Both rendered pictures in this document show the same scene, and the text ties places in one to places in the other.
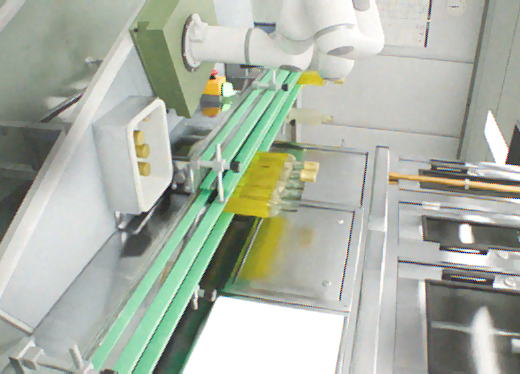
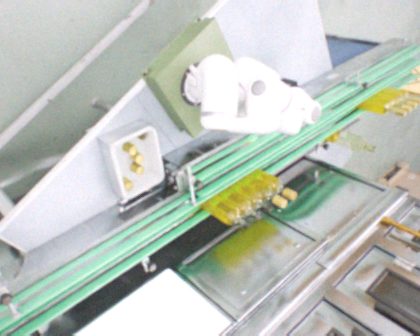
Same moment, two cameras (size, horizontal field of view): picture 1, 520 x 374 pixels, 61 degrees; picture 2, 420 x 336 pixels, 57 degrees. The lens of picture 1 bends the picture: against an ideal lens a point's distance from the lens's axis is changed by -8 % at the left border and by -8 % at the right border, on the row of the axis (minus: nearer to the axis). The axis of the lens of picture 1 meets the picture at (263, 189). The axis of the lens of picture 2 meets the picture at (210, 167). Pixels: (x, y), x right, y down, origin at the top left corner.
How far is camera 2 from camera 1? 0.67 m
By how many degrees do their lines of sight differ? 31
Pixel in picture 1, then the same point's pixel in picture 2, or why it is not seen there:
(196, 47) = (192, 90)
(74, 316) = (50, 252)
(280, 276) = (217, 271)
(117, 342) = (59, 277)
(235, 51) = not seen: hidden behind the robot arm
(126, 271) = (97, 234)
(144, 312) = (87, 264)
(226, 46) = not seen: hidden behind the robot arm
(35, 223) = (37, 193)
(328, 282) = (244, 291)
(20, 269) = (20, 217)
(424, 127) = not seen: outside the picture
